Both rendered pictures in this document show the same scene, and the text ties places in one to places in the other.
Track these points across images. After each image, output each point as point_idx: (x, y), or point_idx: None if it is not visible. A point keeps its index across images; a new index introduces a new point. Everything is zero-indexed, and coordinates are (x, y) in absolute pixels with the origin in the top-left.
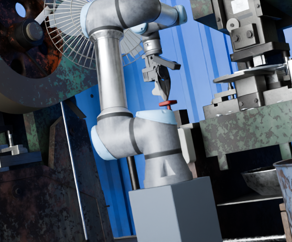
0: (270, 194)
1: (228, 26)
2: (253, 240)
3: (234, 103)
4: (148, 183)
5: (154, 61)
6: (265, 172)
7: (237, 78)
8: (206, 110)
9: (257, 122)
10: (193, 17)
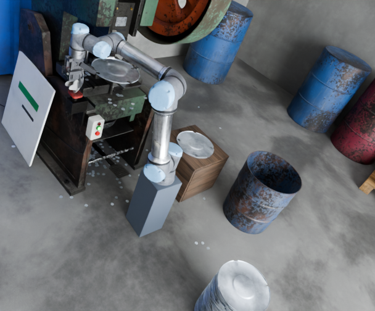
0: None
1: None
2: (103, 159)
3: (104, 87)
4: (168, 183)
5: (81, 66)
6: (108, 123)
7: None
8: (86, 91)
9: (127, 105)
10: (96, 24)
